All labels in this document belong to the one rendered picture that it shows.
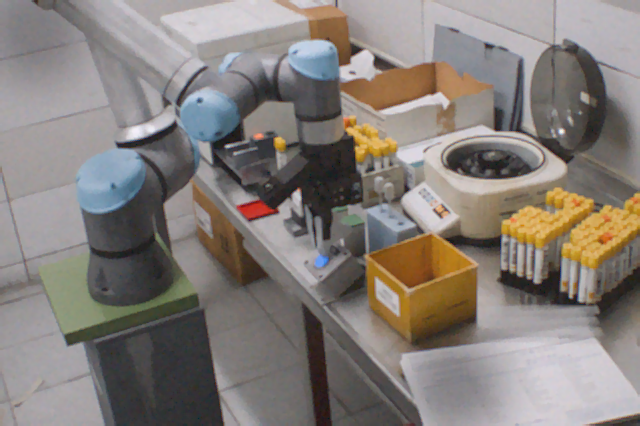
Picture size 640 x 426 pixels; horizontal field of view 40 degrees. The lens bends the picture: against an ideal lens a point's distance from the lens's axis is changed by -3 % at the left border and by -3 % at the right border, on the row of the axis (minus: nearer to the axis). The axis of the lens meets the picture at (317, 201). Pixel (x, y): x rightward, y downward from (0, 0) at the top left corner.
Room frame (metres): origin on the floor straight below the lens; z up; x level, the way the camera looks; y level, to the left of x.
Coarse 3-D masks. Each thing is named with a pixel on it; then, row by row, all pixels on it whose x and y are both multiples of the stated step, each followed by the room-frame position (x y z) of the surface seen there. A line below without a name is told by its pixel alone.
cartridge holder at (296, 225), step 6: (294, 210) 1.56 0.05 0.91; (294, 216) 1.56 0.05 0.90; (300, 216) 1.53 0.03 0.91; (288, 222) 1.55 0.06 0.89; (294, 222) 1.55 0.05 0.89; (300, 222) 1.53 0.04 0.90; (288, 228) 1.54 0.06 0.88; (294, 228) 1.53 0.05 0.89; (300, 228) 1.53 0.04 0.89; (306, 228) 1.53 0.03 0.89; (294, 234) 1.52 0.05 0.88; (300, 234) 1.53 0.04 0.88
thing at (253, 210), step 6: (240, 204) 1.66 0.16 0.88; (246, 204) 1.66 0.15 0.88; (252, 204) 1.67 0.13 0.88; (258, 204) 1.67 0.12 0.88; (264, 204) 1.67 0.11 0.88; (240, 210) 1.64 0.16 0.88; (246, 210) 1.65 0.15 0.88; (252, 210) 1.64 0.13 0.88; (258, 210) 1.64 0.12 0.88; (264, 210) 1.64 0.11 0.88; (270, 210) 1.64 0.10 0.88; (276, 210) 1.62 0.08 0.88; (246, 216) 1.61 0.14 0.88; (252, 216) 1.61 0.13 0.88; (258, 216) 1.61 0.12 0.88; (264, 216) 1.61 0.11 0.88
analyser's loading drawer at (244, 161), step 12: (216, 144) 1.92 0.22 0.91; (228, 144) 1.91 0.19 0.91; (240, 144) 1.84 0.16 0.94; (228, 156) 1.82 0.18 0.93; (240, 156) 1.79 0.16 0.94; (252, 156) 1.80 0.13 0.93; (240, 168) 1.73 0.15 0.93; (252, 168) 1.74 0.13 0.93; (264, 168) 1.75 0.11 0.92; (252, 180) 1.74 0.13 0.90
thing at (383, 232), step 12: (384, 204) 1.43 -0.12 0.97; (372, 216) 1.39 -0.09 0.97; (384, 216) 1.38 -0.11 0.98; (396, 216) 1.38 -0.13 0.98; (372, 228) 1.40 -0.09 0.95; (384, 228) 1.36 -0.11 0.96; (396, 228) 1.34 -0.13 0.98; (408, 228) 1.33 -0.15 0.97; (372, 240) 1.40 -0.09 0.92; (384, 240) 1.36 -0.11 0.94; (396, 240) 1.33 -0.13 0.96
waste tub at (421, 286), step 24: (408, 240) 1.29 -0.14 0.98; (432, 240) 1.31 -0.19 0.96; (384, 264) 1.27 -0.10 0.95; (408, 264) 1.29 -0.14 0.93; (432, 264) 1.31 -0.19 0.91; (456, 264) 1.24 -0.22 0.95; (384, 288) 1.20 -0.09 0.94; (408, 288) 1.29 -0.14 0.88; (432, 288) 1.16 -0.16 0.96; (456, 288) 1.18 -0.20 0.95; (384, 312) 1.21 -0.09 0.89; (408, 312) 1.14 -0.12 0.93; (432, 312) 1.16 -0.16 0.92; (456, 312) 1.18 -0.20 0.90; (408, 336) 1.14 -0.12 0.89
